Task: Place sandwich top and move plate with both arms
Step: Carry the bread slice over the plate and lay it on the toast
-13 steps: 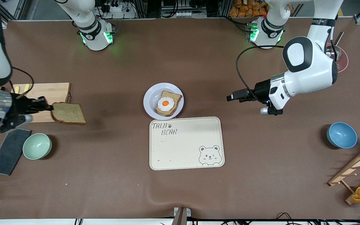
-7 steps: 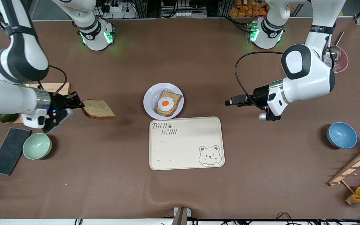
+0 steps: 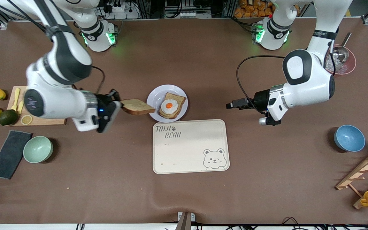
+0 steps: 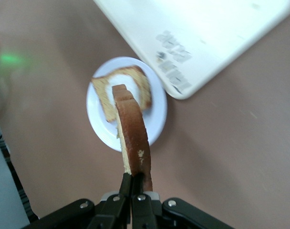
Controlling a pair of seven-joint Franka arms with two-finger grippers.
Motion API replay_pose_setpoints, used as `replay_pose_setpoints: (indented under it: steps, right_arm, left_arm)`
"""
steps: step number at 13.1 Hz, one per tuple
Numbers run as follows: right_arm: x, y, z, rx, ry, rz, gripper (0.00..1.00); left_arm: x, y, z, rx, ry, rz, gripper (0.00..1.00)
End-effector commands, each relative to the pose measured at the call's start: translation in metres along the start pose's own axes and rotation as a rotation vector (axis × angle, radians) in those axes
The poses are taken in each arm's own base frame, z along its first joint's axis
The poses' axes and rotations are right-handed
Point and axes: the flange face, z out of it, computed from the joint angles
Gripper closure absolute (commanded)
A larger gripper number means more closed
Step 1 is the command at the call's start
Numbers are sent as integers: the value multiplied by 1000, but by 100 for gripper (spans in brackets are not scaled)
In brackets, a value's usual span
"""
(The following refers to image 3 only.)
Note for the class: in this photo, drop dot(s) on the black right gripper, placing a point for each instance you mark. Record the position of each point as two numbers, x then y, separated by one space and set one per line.
104 103

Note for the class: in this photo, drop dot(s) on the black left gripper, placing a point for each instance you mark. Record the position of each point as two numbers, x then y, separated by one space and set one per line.
261 98

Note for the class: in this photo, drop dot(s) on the plain brown bread slice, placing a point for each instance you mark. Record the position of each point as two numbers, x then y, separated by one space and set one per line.
137 107

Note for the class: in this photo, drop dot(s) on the white round plate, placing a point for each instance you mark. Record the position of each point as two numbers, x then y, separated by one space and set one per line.
153 95

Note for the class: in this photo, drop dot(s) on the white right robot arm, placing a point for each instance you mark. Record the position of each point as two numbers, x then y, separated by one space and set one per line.
59 64

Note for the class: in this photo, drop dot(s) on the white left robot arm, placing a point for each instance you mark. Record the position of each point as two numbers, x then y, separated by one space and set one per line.
308 80

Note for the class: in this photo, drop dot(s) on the cream tray with bear print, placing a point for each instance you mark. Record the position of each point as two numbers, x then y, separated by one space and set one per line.
187 150

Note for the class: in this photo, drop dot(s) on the white power strip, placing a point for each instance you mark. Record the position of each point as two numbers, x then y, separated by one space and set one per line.
120 9

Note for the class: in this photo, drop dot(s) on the lemon slice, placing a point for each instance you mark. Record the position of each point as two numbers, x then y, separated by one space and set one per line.
26 119

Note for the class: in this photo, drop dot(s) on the pale green bowl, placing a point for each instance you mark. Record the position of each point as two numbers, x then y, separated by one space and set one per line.
37 149

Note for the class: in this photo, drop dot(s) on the orange snack pile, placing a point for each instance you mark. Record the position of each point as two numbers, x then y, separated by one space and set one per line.
251 9

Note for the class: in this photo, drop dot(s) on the yellow plastic fork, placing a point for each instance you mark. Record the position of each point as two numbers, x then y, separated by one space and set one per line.
16 95

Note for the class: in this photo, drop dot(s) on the clear ice cubes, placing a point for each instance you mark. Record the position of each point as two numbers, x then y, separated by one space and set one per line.
339 67

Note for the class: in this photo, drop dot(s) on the wooden cutting board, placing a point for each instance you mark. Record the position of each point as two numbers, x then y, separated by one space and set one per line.
13 118

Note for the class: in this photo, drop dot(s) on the blue bowl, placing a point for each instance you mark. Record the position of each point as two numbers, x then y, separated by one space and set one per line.
349 138

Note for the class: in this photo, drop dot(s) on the green avocado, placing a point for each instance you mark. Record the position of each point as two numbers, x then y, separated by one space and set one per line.
8 117

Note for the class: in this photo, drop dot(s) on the metal ladle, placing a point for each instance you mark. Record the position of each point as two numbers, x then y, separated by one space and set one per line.
340 54

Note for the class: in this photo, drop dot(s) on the pink bowl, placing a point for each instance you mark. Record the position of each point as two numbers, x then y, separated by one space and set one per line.
350 65

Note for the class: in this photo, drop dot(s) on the dark grey cloth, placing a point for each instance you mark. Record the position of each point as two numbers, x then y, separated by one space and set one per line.
10 155

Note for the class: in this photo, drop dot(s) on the wooden peg drying rack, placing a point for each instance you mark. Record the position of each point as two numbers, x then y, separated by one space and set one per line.
363 171

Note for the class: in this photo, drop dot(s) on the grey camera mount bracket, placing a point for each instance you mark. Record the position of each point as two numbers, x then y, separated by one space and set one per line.
185 220

